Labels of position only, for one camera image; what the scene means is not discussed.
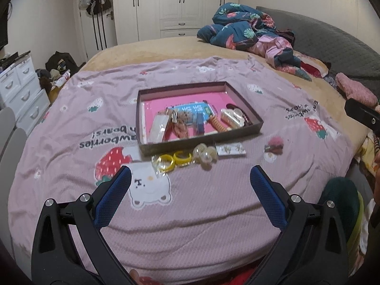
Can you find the pink book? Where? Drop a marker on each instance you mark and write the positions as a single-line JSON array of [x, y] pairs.
[[166, 102]]

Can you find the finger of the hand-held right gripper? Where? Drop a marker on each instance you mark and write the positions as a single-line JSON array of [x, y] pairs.
[[363, 114]]

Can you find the purple strawberry print blanket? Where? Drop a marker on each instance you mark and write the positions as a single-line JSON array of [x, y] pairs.
[[207, 202]]

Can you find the pink fuzzy cloth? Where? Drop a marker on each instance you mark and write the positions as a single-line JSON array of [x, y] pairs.
[[356, 90]]

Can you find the white door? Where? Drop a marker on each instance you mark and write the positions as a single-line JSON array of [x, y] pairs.
[[89, 32]]

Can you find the black bag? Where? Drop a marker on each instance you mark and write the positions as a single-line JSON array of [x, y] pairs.
[[61, 61]]

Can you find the yellow hoop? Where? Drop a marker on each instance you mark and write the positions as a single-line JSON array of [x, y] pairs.
[[170, 166], [178, 159]]

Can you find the brown shallow cardboard box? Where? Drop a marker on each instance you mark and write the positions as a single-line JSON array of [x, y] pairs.
[[237, 132]]

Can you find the white wardrobe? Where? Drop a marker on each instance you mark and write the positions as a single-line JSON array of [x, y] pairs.
[[178, 3]]

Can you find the dark green cloth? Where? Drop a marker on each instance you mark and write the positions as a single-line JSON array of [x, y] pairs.
[[341, 202]]

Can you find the brown dotted bow hair clip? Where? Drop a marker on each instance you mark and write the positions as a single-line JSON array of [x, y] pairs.
[[178, 124]]

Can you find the pink pompom hair clip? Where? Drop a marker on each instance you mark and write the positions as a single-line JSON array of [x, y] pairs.
[[276, 144]]

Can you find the white box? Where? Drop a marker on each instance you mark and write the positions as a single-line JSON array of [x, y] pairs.
[[158, 127]]

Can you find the blue hair claw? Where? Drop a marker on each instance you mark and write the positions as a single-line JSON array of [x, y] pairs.
[[200, 123]]

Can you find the pile of clothes and bags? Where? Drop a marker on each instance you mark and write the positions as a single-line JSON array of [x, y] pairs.
[[52, 80]]

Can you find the white drawer chest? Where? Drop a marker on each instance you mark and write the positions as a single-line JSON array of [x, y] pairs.
[[23, 92]]

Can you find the black television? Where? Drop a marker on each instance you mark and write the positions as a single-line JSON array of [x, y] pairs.
[[3, 26]]

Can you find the clear yellowish hair claw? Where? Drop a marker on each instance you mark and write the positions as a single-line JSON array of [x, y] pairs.
[[204, 156]]

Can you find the cream hair claw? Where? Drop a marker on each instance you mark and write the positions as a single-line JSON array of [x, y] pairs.
[[233, 118]]

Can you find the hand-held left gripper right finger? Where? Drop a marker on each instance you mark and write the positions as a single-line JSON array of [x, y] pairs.
[[268, 197]]

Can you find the red pillow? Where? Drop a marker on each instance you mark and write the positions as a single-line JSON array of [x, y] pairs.
[[314, 66]]

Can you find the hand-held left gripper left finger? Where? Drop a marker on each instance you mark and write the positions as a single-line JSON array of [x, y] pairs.
[[114, 196]]

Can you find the dark brown hair clip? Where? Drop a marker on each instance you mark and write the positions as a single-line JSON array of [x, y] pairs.
[[245, 115]]

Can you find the dark blue floral quilt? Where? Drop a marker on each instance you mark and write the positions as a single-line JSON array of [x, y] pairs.
[[237, 26]]

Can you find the earring card in clear packet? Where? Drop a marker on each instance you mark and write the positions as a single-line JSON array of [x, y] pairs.
[[231, 150]]

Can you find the hanging bags on door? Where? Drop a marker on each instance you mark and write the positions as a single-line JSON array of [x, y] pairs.
[[95, 1]]

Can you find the grey padded headboard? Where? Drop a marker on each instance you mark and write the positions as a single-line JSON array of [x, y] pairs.
[[332, 47]]

